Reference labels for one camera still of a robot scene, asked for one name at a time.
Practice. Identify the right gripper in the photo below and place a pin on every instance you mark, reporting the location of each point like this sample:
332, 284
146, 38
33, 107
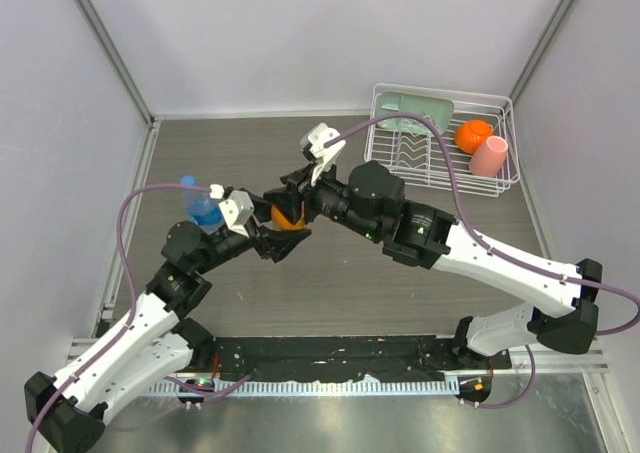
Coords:
299, 188

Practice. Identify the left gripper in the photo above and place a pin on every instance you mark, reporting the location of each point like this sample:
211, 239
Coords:
268, 241

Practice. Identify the orange juice bottle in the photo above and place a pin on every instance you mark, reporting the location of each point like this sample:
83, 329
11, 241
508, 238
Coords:
281, 223

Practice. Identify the clear blue water bottle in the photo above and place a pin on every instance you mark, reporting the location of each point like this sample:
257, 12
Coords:
202, 210

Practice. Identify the blue bottle cap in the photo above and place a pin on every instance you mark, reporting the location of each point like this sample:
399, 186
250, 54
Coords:
188, 180

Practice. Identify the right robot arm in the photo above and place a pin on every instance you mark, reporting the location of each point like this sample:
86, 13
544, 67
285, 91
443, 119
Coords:
555, 311

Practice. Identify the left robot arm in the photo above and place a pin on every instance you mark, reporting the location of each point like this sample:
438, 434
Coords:
72, 408

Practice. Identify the mint green divided tray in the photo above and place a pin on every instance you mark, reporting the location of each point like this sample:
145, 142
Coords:
438, 110

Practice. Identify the orange bowl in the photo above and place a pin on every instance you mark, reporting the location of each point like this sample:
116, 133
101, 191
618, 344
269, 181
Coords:
471, 135

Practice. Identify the pink cup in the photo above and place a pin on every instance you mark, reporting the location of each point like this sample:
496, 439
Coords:
489, 157

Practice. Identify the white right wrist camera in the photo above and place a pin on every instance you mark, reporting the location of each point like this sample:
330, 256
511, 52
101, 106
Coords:
321, 146

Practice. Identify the white wire dish rack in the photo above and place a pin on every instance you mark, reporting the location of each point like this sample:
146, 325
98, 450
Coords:
419, 160

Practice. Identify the white slotted cable duct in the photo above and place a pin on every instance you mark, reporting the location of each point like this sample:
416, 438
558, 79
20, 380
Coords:
368, 386

